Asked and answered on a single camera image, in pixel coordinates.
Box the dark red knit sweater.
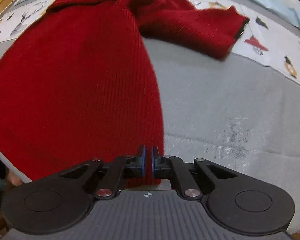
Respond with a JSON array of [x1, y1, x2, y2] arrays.
[[0, 0, 249, 186]]

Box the person's left hand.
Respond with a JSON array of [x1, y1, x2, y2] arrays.
[[6, 170, 23, 186]]

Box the grey printed bed sheet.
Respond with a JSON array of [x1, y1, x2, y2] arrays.
[[0, 0, 300, 235]]

